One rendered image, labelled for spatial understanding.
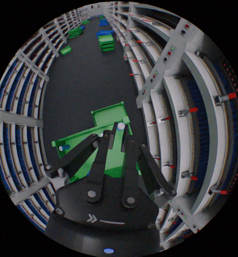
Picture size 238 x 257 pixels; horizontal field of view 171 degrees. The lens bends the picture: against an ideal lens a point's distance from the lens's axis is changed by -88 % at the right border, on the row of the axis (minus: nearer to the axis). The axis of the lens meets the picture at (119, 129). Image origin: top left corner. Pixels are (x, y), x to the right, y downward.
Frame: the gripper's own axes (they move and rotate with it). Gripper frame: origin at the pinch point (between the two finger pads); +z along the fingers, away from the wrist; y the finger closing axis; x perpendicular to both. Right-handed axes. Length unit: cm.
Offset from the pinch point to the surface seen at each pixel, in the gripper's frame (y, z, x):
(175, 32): 10.9, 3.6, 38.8
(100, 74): -35, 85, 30
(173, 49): 12.2, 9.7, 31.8
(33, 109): -104, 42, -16
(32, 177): -76, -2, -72
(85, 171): -10.2, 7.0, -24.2
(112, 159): -0.1, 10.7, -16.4
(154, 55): 9.2, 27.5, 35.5
